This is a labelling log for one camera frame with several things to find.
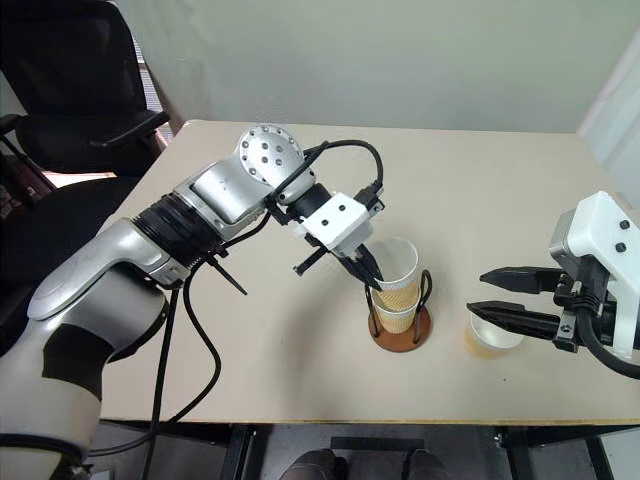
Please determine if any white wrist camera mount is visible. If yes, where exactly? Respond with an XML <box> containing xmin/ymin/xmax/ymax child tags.
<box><xmin>548</xmin><ymin>190</ymin><xmax>640</xmax><ymax>359</ymax></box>
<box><xmin>292</xmin><ymin>191</ymin><xmax>387</xmax><ymax>259</ymax></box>

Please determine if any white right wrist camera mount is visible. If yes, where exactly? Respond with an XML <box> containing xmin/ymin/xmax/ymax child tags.
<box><xmin>548</xmin><ymin>190</ymin><xmax>640</xmax><ymax>359</ymax></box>

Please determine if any black cable tie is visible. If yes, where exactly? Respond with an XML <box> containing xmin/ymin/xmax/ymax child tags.
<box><xmin>202</xmin><ymin>252</ymin><xmax>250</xmax><ymax>297</ymax></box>

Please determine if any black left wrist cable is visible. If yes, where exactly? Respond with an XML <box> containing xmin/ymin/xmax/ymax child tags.
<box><xmin>267</xmin><ymin>140</ymin><xmax>387</xmax><ymax>214</ymax></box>

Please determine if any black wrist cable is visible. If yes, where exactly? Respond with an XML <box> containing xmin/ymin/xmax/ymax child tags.
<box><xmin>267</xmin><ymin>140</ymin><xmax>387</xmax><ymax>214</ymax></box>
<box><xmin>578</xmin><ymin>304</ymin><xmax>640</xmax><ymax>382</ymax></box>

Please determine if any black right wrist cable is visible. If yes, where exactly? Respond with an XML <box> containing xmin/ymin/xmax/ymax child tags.
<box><xmin>578</xmin><ymin>304</ymin><xmax>640</xmax><ymax>382</ymax></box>

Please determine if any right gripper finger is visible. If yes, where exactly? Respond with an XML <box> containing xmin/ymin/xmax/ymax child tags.
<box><xmin>478</xmin><ymin>266</ymin><xmax>564</xmax><ymax>296</ymax></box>
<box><xmin>465</xmin><ymin>300</ymin><xmax>565</xmax><ymax>342</ymax></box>

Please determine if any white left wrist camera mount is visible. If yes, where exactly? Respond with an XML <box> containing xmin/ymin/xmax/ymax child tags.
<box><xmin>292</xmin><ymin>191</ymin><xmax>387</xmax><ymax>259</ymax></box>

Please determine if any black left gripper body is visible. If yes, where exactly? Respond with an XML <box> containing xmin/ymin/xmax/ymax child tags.
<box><xmin>293</xmin><ymin>238</ymin><xmax>374</xmax><ymax>277</ymax></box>

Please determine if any black office chair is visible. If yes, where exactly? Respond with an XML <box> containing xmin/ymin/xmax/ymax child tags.
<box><xmin>0</xmin><ymin>0</ymin><xmax>172</xmax><ymax>351</ymax></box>

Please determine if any wire cup holder wooden base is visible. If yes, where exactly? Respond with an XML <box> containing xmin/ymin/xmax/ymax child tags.
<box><xmin>365</xmin><ymin>269</ymin><xmax>434</xmax><ymax>353</ymax></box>

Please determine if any ribbed tan paper cup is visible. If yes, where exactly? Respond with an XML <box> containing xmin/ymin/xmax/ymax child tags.
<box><xmin>367</xmin><ymin>238</ymin><xmax>419</xmax><ymax>309</ymax></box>
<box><xmin>372</xmin><ymin>299</ymin><xmax>420</xmax><ymax>336</ymax></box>
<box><xmin>463</xmin><ymin>308</ymin><xmax>526</xmax><ymax>361</ymax></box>

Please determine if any black metal table frame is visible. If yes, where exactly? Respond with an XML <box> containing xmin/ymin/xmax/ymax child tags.
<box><xmin>98</xmin><ymin>418</ymin><xmax>640</xmax><ymax>480</ymax></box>

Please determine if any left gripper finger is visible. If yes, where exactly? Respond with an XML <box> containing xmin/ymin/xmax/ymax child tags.
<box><xmin>354</xmin><ymin>243</ymin><xmax>386</xmax><ymax>281</ymax></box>
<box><xmin>334</xmin><ymin>254</ymin><xmax>386</xmax><ymax>293</ymax></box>

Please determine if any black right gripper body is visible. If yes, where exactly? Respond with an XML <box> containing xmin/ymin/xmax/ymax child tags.
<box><xmin>552</xmin><ymin>256</ymin><xmax>620</xmax><ymax>353</ymax></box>

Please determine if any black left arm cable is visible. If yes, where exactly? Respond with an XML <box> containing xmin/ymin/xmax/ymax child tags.
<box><xmin>142</xmin><ymin>269</ymin><xmax>224</xmax><ymax>480</ymax></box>

